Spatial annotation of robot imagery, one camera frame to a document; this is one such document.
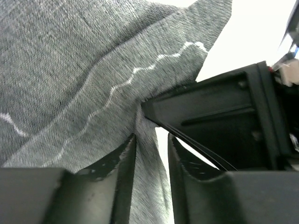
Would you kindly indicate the grey cloth napkin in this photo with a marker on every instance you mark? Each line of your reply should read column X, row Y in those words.
column 73, row 74

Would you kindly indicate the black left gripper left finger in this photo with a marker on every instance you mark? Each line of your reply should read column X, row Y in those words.
column 98, row 194

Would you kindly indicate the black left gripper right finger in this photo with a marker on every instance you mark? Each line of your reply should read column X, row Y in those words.
column 202, row 194

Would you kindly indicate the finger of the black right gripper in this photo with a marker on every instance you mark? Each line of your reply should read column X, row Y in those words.
column 235, row 119

